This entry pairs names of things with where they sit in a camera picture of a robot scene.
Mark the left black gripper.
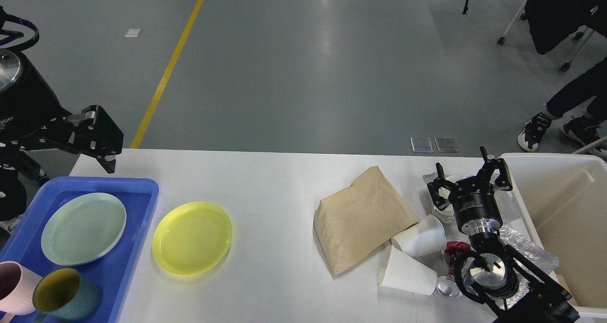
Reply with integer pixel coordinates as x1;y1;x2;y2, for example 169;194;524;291
0;49;124;185

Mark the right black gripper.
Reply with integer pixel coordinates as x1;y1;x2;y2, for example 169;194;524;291
427;146;514;234

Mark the dark teal mug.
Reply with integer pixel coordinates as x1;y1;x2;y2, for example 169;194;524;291
32;268;102;323

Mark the yellow plastic plate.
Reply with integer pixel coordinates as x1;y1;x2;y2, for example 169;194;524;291
151;201;233;276

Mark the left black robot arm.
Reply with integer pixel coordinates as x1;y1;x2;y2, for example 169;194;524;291
0;10;124;183

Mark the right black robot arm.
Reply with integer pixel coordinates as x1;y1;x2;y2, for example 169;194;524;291
427;147;579;323

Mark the right floor outlet plate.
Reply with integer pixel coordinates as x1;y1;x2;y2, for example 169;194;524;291
434;137;459;154

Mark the floor outlet plate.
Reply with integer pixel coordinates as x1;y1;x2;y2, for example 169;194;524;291
410;137;434;154
434;137;459;154

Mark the small foil wrapper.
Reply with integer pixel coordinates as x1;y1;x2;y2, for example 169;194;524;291
422;172;522;223

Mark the left floor outlet plate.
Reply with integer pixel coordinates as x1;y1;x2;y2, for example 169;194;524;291
410;137;434;154

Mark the upper white paper cup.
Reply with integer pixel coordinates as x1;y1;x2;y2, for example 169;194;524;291
390;214;447;258

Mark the white paper cup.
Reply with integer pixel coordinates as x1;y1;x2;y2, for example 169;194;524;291
390;214;447;258
377;247;438;296

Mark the pale green plate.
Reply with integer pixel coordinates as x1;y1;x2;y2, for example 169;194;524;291
40;193;127;266

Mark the beige plastic bin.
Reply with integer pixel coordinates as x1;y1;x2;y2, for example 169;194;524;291
502;153;607;322

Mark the crushed red soda can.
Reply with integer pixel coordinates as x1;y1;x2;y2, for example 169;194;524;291
436;241;472;298

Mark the silver foil bag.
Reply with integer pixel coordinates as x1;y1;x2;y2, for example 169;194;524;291
499;224;560;308

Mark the lower white paper cup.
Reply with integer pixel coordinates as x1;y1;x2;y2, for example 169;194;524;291
377;247;438;296

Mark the brown paper bag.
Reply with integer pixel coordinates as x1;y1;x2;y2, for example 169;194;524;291
313;166;419;277

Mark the blue plastic tray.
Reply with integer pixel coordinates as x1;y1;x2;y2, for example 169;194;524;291
0;176;159;323

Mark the pink ribbed cup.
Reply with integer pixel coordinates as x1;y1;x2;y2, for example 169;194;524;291
0;261;42;323

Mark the person in black clothes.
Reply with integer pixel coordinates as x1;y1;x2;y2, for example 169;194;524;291
517;59;607;152

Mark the white rolling chair frame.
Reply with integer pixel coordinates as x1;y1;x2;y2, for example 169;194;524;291
496;0;598;72

